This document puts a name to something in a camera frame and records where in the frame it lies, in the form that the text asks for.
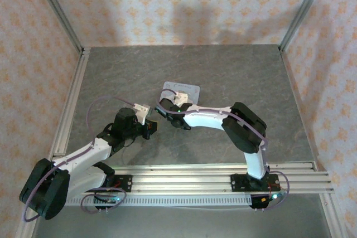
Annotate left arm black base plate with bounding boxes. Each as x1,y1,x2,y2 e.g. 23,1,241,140
83,174,133,193

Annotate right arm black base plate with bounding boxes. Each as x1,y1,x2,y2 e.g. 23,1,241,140
230,173,279,193

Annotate aluminium table edge rail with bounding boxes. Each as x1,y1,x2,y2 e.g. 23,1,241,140
279,50,321,163
50,47,91,157

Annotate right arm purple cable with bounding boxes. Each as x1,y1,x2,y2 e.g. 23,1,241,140
157,89,291,211

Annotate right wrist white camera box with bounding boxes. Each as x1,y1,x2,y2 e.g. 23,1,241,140
172,90,193,108

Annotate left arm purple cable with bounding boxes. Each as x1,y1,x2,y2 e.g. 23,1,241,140
22,95,140,224

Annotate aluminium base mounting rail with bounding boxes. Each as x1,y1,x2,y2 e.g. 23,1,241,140
50,161,335,195

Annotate pale padlock packaging card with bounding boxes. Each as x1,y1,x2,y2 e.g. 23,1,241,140
162,81,202,108

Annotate white slotted cable duct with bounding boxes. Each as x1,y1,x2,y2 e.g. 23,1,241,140
65,195,253,207

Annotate aluminium frame corner post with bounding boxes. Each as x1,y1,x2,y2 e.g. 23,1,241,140
31,0,86,55
278,0,332,52

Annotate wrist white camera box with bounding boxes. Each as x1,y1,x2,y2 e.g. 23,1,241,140
133,103,151,126
172,90,193,108

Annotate aluminium frame lower bar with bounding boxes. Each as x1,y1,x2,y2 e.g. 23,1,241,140
319,193,345,238
15,215,42,238

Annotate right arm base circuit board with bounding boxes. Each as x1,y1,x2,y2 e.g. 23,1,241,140
249,192,288,211

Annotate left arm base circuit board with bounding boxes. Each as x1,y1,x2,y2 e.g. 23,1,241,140
93,193,124,211

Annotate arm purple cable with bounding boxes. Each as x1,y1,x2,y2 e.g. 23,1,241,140
22,95,140,224
157,89,291,211

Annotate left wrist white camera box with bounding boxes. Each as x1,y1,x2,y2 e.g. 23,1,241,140
133,103,151,126

